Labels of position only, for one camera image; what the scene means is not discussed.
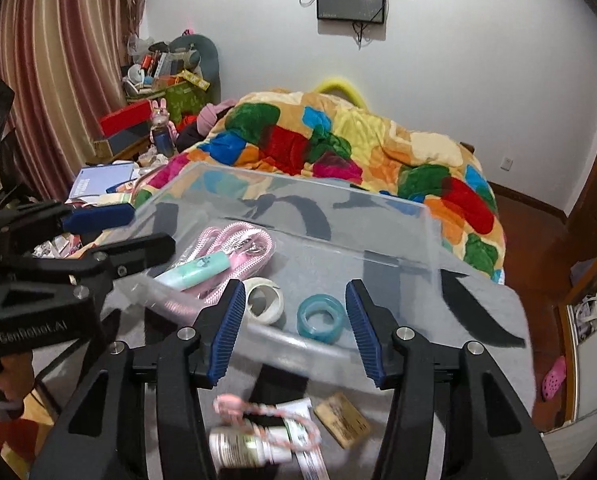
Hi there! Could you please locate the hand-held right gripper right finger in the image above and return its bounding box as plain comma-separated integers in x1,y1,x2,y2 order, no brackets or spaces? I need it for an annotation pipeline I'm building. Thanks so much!
345,279,559,480

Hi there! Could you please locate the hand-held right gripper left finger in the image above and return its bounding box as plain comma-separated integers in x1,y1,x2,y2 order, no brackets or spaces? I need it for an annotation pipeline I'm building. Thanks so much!
28,279,246,480

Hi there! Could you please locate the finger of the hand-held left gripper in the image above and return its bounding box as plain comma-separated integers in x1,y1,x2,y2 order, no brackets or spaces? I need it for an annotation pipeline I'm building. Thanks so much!
0,232,178,324
0,200,137,257

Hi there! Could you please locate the clear plastic storage box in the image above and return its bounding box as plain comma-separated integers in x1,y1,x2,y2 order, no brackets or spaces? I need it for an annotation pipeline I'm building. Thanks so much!
111,160,445,377

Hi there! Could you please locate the person's left hand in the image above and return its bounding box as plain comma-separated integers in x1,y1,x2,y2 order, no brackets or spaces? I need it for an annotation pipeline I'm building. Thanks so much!
0,352,36,406

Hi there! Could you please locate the blue notebook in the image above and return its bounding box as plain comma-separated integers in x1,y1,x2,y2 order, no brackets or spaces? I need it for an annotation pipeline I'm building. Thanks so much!
70,161,140,201

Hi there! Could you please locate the white tape roll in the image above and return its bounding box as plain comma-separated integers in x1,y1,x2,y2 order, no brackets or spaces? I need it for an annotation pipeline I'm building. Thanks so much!
243,277,286,325

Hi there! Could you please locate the clear plastic packet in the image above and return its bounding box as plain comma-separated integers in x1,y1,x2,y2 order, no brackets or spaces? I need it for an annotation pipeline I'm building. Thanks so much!
116,277,214,323

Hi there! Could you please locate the teal tape roll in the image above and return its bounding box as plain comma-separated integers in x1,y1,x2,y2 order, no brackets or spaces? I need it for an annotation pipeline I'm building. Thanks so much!
297,294,350,344

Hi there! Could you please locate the mint green tube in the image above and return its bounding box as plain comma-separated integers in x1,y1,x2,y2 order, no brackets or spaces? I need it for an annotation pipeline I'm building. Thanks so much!
153,253,232,289

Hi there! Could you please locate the tan rectangular card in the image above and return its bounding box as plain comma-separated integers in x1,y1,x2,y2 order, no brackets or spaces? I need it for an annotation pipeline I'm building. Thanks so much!
313,392,374,449

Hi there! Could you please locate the bunny topped water bottle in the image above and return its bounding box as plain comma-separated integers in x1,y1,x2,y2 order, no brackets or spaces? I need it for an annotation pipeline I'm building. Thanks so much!
148,98,178,159

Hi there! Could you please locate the red flat box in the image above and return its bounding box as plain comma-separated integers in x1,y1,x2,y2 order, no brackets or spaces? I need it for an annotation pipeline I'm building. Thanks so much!
100,100,153,137

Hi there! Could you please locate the white plastic bottle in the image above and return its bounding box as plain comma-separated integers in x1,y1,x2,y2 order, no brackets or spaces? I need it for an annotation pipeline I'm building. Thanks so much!
208,423,295,471

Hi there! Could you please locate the grey mat with black shapes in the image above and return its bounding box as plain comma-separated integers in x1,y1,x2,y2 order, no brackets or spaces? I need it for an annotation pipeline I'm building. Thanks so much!
28,255,537,480

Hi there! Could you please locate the white paper packet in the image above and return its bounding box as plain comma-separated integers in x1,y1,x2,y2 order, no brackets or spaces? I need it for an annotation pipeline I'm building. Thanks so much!
278,397,330,480

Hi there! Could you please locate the green gift bag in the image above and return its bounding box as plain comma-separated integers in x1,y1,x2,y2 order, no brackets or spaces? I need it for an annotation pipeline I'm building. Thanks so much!
163,82,210,127

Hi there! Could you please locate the pink knitted hat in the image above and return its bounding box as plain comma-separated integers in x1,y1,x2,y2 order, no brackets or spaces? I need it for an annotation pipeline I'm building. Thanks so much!
198,102,237,137

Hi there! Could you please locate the pile of assorted boxes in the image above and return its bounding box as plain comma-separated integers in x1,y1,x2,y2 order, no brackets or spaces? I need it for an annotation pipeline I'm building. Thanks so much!
122,35,214,102

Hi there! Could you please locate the striped brown curtain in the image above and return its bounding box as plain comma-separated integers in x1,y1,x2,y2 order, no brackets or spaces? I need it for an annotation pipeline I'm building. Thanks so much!
0,0,152,202

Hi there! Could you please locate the colourful patchwork blanket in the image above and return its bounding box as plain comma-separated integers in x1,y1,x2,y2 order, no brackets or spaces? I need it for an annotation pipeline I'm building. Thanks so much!
138,88,507,286

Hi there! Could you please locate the pink clog shoe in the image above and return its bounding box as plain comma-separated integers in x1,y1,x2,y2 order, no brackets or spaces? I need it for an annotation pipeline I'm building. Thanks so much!
541,355,568,402

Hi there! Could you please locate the pink braided cord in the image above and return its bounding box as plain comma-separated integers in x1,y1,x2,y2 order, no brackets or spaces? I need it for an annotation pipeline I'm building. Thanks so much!
213,393,324,454

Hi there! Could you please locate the pink woven rope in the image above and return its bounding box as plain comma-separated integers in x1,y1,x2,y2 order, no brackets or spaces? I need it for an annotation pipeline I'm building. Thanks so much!
178,224,278,307

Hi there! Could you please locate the yellow foam ring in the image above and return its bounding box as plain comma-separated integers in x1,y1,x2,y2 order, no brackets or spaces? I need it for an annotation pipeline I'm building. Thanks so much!
314,77,367,111

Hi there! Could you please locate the black hanging cable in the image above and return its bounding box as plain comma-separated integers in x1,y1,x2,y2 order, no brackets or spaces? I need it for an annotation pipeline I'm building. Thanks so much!
351,19,375,52

